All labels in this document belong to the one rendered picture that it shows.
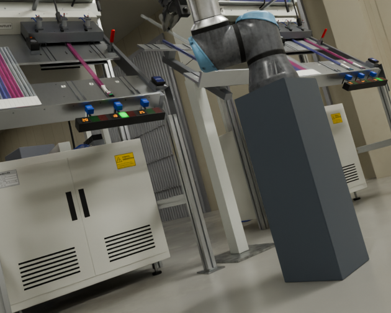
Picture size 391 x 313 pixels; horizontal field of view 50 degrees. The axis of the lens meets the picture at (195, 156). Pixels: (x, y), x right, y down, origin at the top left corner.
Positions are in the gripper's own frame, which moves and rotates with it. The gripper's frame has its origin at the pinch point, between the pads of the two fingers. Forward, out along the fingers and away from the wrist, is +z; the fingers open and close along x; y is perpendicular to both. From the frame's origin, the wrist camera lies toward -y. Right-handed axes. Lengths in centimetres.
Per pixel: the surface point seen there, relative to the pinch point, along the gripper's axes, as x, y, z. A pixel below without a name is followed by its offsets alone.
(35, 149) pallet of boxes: -26, 184, 250
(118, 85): 24.8, -12.5, 18.1
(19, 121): 67, -24, 21
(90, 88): 36.6, -12.3, 18.9
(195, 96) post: -9.8, -20.7, 20.6
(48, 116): 57, -24, 20
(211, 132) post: -12.5, -35.9, 29.2
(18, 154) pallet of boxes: -9, 182, 253
